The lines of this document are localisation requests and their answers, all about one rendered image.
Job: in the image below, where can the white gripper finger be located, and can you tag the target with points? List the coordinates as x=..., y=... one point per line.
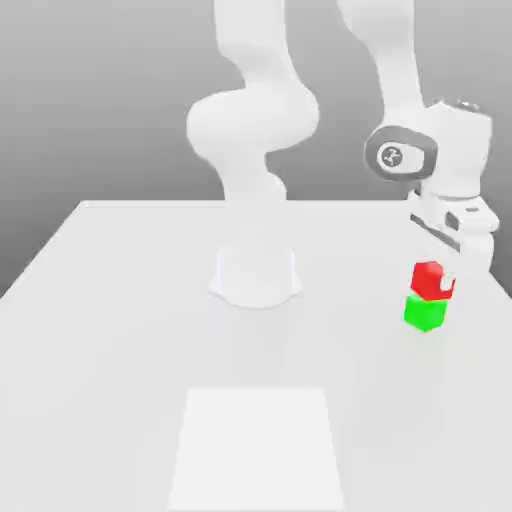
x=447, y=281

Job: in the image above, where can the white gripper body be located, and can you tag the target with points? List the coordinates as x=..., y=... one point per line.
x=476, y=250

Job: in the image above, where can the small red cube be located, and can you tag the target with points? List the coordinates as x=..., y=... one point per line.
x=426, y=280

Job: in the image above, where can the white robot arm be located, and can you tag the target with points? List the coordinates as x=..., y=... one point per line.
x=252, y=120

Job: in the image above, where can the small green cube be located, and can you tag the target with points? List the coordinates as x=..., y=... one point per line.
x=424, y=314

